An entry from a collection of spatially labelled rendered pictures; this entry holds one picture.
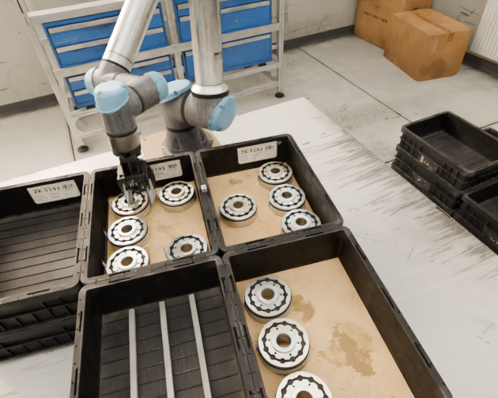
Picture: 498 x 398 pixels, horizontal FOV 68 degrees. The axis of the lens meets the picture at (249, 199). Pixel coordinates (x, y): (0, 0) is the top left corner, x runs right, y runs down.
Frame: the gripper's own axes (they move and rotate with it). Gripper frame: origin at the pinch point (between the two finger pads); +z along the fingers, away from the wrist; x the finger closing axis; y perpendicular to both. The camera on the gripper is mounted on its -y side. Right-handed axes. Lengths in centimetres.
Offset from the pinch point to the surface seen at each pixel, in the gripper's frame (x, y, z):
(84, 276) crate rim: -12.2, 29.4, -6.2
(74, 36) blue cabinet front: -33, -173, 2
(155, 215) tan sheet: 2.9, 4.7, 2.3
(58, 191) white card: -22.6, -7.1, -3.1
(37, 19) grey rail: -49, -168, -10
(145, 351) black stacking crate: -2.5, 43.7, 4.1
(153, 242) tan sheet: 1.7, 14.6, 2.7
